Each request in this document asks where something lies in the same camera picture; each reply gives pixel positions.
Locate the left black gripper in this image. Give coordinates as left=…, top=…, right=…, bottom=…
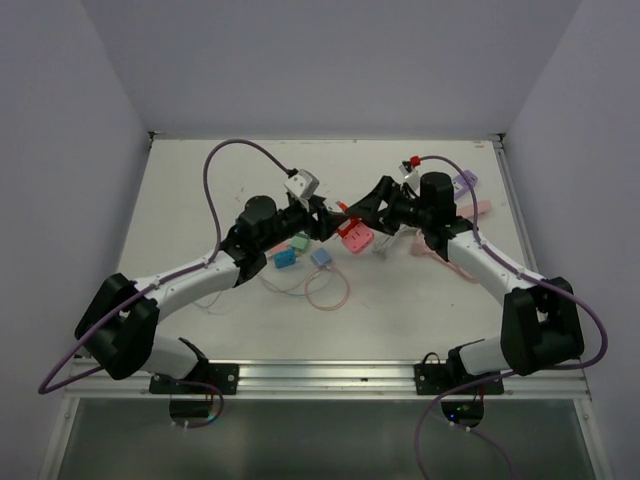
left=258, top=192, right=347, bottom=252

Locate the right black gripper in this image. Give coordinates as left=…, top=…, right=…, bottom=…
left=346, top=176, right=431, bottom=237

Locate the green usb charger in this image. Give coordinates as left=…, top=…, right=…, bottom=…
left=289, top=233, right=311, bottom=254

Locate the light blue usb charger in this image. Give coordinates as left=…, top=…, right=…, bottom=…
left=310, top=248, right=333, bottom=269

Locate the salmon pink plug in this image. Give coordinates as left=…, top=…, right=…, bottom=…
left=269, top=242, right=290, bottom=256

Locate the blue plug adapter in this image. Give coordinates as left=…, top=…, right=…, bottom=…
left=272, top=248, right=298, bottom=269

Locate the pink power strip cord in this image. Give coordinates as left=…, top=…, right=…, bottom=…
left=409, top=230, right=476, bottom=284

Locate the orange cube socket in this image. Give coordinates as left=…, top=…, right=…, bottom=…
left=336, top=201, right=360, bottom=238

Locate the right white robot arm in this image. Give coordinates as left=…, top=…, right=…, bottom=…
left=347, top=172, right=584, bottom=393

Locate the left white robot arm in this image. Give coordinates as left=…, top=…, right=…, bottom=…
left=74, top=196, right=348, bottom=393

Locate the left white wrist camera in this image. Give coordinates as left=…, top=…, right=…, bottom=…
left=284, top=169, right=319, bottom=201

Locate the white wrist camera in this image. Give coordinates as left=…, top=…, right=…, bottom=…
left=399, top=156, right=421, bottom=191
left=284, top=169, right=319, bottom=201

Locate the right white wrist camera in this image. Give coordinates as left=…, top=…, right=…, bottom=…
left=399, top=156, right=421, bottom=191

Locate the thin pink usb cable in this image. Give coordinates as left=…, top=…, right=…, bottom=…
left=257, top=249, right=351, bottom=312

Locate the aluminium mounting rail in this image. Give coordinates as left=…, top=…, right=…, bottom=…
left=39, top=360, right=601, bottom=479

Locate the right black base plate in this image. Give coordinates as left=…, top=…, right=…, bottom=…
left=413, top=350, right=498, bottom=395

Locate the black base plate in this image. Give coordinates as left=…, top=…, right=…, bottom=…
left=413, top=350, right=498, bottom=395
left=149, top=363, right=240, bottom=395

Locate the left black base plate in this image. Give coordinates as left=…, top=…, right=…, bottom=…
left=149, top=363, right=240, bottom=395

